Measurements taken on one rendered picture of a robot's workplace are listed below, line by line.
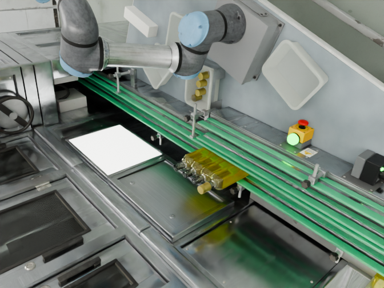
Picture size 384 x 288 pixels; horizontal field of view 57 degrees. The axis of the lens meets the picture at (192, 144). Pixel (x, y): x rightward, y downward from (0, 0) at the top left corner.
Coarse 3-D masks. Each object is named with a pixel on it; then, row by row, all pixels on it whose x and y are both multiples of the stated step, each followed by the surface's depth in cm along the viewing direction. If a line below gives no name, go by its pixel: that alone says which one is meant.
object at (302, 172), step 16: (208, 128) 152; (224, 128) 153; (240, 144) 141; (256, 144) 142; (272, 160) 132; (288, 160) 133; (304, 176) 124; (336, 192) 117; (352, 192) 118; (352, 208) 111; (368, 208) 111
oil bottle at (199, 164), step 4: (208, 156) 153; (212, 156) 153; (216, 156) 153; (200, 160) 150; (204, 160) 150; (208, 160) 150; (212, 160) 150; (216, 160) 151; (192, 164) 148; (196, 164) 147; (200, 164) 147; (204, 164) 147; (208, 164) 148; (196, 168) 146; (200, 168) 146; (196, 172) 146; (200, 172) 146; (196, 176) 148
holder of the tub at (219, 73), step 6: (210, 66) 161; (216, 66) 162; (216, 72) 160; (222, 72) 163; (216, 78) 162; (222, 78) 165; (216, 84) 164; (222, 84) 167; (216, 90) 166; (222, 90) 169; (216, 96) 168; (210, 102) 167; (216, 102) 169; (210, 108) 168
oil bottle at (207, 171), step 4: (220, 160) 151; (224, 160) 151; (212, 164) 148; (216, 164) 148; (220, 164) 148; (224, 164) 148; (228, 164) 148; (204, 168) 145; (208, 168) 145; (212, 168) 145; (216, 168) 145; (220, 168) 145; (204, 172) 143; (208, 172) 143; (212, 172) 143; (208, 176) 142; (208, 180) 143
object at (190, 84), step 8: (200, 72) 174; (192, 80) 175; (208, 80) 172; (192, 88) 177; (200, 88) 178; (208, 88) 173; (208, 96) 165; (192, 104) 175; (200, 104) 175; (208, 104) 166
